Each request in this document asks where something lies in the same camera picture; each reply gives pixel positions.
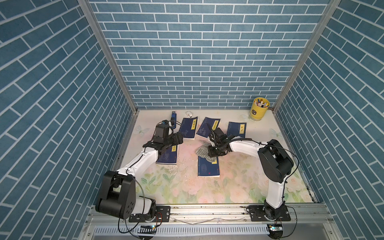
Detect blue book Shijing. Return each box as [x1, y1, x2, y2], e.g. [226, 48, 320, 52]
[156, 146, 178, 165]

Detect grey striped cleaning cloth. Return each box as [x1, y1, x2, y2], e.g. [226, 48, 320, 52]
[196, 142, 215, 163]

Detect blue book Zhuangzi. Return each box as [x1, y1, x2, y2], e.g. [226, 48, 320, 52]
[227, 122, 247, 138]

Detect blue book Mengxi notes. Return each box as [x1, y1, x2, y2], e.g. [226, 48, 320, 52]
[198, 157, 220, 177]

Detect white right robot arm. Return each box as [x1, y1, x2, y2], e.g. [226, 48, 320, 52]
[208, 128, 294, 221]

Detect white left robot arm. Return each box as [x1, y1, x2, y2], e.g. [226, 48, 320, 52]
[95, 120, 183, 221]

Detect blue book Yuewei notes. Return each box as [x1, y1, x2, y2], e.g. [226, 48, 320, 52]
[197, 117, 221, 138]

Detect blue book Hanfeizi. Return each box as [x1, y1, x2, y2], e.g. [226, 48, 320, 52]
[179, 117, 199, 140]

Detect blue black stapler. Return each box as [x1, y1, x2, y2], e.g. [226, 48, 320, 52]
[170, 111, 177, 129]

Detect yellow pen holder cup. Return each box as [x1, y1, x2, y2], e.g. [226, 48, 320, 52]
[249, 97, 271, 121]

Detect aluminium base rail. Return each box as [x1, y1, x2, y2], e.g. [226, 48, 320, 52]
[79, 203, 342, 240]

